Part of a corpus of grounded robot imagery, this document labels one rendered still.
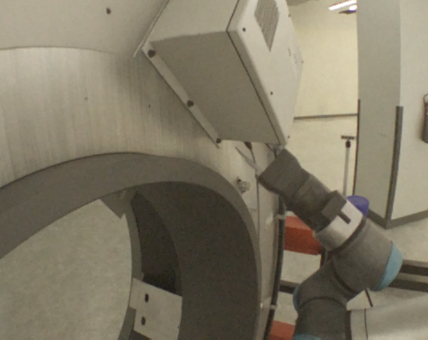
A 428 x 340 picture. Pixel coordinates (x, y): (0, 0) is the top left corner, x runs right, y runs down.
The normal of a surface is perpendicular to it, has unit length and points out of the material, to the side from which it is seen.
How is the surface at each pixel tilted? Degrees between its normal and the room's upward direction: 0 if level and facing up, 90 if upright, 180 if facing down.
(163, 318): 63
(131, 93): 90
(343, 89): 90
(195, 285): 85
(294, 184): 56
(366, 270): 86
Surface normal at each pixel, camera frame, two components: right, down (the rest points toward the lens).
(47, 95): 0.88, 0.08
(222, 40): -0.28, 0.89
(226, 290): -0.48, 0.22
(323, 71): 0.19, 0.26
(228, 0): -0.39, -0.45
